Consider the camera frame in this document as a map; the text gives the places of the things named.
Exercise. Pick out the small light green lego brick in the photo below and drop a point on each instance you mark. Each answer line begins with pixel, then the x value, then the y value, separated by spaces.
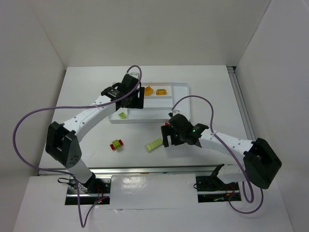
pixel 122 115

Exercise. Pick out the aluminium rail right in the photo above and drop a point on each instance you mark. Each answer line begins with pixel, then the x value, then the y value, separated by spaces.
pixel 240 124

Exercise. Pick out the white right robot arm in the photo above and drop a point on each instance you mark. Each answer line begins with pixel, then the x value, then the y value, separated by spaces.
pixel 256 161

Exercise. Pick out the orange yellow lego piece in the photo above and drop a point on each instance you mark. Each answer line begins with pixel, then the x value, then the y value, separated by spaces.
pixel 148 91

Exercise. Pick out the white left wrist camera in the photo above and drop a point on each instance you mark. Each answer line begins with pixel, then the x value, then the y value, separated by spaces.
pixel 134 74

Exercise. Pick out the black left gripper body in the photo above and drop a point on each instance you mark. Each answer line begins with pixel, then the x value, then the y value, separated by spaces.
pixel 139 98

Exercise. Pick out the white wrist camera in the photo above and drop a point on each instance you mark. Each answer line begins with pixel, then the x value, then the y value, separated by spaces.
pixel 173 112
pixel 134 74

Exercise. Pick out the red green lego cluster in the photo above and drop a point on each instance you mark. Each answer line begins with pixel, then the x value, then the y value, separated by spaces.
pixel 116 144

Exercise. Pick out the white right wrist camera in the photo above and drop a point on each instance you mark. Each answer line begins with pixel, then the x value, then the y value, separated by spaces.
pixel 173 112

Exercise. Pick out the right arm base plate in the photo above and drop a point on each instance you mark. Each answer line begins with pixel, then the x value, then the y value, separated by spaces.
pixel 213 190

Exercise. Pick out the orange printed lego brick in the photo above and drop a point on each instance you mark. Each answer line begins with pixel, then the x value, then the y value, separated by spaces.
pixel 161 92

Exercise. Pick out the long light green lego brick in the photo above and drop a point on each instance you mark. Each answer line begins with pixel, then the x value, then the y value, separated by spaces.
pixel 154 145

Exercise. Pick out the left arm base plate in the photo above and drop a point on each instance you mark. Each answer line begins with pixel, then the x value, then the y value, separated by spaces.
pixel 100 191

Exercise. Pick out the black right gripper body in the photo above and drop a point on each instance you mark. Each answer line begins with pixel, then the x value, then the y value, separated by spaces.
pixel 165 136

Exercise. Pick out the white divided sorting tray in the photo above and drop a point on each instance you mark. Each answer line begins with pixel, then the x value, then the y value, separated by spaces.
pixel 156 108

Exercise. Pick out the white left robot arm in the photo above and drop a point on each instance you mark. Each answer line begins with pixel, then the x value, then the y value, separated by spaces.
pixel 63 139

